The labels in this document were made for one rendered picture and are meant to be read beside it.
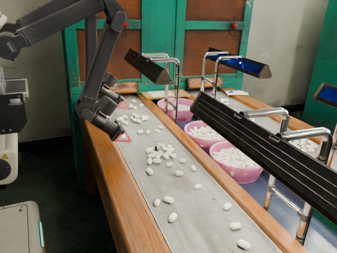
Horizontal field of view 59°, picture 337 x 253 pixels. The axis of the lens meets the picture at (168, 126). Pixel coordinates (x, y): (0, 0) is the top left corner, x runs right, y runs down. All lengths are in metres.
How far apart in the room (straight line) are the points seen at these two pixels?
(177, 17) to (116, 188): 1.40
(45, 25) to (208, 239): 0.86
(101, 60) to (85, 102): 0.17
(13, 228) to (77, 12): 1.16
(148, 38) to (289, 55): 2.52
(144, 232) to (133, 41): 1.45
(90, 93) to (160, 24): 1.09
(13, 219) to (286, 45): 3.53
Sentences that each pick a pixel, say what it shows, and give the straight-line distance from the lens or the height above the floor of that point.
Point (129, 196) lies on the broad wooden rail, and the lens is 1.06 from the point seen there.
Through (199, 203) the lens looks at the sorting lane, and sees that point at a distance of 1.08.
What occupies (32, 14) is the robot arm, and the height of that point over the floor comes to 1.31.
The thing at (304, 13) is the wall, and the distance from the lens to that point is 4.31.
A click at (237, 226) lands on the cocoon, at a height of 0.76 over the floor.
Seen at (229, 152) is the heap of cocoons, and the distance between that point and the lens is 1.44.
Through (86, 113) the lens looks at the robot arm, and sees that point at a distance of 1.19.
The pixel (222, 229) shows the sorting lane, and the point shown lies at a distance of 1.00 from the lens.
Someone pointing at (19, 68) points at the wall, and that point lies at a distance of 2.92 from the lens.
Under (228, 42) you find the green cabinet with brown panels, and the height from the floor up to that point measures 1.11.
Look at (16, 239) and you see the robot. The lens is 1.73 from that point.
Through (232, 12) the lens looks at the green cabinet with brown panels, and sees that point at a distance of 2.40.
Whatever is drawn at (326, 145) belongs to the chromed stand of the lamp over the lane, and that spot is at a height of 1.07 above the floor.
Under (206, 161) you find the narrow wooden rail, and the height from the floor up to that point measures 0.76.
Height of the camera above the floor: 1.39
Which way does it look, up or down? 23 degrees down
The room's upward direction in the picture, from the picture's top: 2 degrees clockwise
